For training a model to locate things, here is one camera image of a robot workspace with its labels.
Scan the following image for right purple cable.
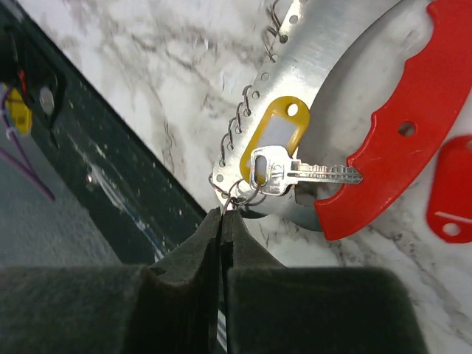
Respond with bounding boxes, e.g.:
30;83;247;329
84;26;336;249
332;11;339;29
0;88;56;203

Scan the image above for red key tag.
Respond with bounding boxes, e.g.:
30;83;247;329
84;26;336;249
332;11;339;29
426;135;471;243

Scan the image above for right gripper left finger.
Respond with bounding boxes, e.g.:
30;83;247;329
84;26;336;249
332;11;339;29
1;209;221;353

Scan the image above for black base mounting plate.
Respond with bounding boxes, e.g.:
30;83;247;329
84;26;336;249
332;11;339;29
1;1;205;263

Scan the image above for yellow key tag with key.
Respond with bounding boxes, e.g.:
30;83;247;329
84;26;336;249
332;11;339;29
240;96;362;196

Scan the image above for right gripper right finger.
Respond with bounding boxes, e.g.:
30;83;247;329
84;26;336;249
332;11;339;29
221;211;427;353

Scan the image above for metal key holder red handle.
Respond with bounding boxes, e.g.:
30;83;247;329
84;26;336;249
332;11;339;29
210;1;471;240

